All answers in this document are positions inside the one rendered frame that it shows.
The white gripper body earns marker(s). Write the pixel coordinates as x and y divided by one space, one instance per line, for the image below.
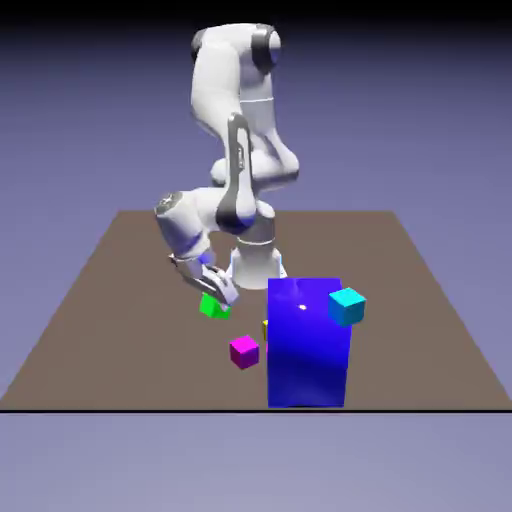
210 283

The small green cube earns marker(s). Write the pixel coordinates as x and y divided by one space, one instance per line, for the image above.
208 307

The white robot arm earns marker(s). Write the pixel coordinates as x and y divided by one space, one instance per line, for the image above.
224 100

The small yellow cube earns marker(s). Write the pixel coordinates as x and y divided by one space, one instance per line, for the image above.
264 328

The small magenta cube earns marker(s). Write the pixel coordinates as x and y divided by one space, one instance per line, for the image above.
244 352

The small cyan cube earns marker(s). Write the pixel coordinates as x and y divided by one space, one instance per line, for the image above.
347 307

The large blue box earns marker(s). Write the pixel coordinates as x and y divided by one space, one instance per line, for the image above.
306 352

